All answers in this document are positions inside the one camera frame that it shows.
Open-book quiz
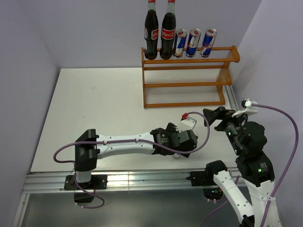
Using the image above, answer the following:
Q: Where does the orange wooden shelf rack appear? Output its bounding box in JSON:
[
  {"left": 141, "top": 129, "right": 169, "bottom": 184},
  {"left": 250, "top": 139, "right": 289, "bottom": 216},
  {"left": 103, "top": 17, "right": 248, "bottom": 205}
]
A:
[{"left": 141, "top": 45, "right": 240, "bottom": 109}]

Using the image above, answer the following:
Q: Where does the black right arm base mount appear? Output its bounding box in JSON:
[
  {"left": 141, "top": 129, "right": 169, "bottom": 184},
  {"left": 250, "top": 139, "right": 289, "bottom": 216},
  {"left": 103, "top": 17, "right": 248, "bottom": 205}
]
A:
[{"left": 186, "top": 171, "right": 223, "bottom": 200}]

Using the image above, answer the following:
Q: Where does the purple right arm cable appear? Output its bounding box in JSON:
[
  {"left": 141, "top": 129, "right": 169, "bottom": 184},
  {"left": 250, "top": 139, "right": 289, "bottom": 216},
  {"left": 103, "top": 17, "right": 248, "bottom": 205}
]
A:
[{"left": 201, "top": 103, "right": 299, "bottom": 227}]

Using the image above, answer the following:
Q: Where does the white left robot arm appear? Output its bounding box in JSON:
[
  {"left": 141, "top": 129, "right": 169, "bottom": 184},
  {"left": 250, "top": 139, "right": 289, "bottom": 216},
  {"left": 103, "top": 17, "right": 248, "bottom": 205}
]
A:
[{"left": 75, "top": 119, "right": 198, "bottom": 189}]

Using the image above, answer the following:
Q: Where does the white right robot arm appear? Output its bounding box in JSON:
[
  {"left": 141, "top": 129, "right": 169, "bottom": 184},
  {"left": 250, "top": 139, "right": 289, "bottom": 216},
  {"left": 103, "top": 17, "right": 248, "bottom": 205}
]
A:
[{"left": 203, "top": 106, "right": 282, "bottom": 227}]

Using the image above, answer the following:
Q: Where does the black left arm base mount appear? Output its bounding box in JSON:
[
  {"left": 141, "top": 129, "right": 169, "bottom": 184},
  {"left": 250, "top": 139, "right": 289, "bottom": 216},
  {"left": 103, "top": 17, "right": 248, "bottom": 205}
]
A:
[{"left": 63, "top": 175, "right": 107, "bottom": 203}]

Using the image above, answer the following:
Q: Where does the cola glass bottle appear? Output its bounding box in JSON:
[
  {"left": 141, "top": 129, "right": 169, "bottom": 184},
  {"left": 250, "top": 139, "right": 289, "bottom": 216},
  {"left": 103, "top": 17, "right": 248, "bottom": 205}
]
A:
[
  {"left": 160, "top": 0, "right": 176, "bottom": 60},
  {"left": 144, "top": 0, "right": 159, "bottom": 60}
]

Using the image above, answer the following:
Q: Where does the aluminium front rail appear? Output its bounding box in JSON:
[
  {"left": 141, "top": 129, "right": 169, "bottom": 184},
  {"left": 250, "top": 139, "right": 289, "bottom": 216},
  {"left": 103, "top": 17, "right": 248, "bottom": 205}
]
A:
[{"left": 22, "top": 169, "right": 251, "bottom": 193}]

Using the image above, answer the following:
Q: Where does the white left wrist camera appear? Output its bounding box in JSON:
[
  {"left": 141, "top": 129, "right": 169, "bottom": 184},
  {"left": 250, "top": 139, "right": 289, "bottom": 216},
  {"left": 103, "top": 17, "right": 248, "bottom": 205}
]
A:
[{"left": 178, "top": 113, "right": 197, "bottom": 131}]

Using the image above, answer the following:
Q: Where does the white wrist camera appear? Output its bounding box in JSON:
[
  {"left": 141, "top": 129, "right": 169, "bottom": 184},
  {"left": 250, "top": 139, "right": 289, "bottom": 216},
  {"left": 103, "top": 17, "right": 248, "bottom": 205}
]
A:
[
  {"left": 232, "top": 98, "right": 258, "bottom": 117},
  {"left": 178, "top": 113, "right": 197, "bottom": 131}
]

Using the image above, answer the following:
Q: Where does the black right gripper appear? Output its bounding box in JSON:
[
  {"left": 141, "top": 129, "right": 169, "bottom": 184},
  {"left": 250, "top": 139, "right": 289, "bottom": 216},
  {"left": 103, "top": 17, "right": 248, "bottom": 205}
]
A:
[{"left": 202, "top": 105, "right": 250, "bottom": 154}]

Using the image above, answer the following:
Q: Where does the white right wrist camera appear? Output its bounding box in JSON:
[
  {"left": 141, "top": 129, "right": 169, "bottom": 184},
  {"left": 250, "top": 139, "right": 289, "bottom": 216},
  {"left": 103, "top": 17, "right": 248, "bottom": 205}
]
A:
[{"left": 232, "top": 98, "right": 258, "bottom": 117}]

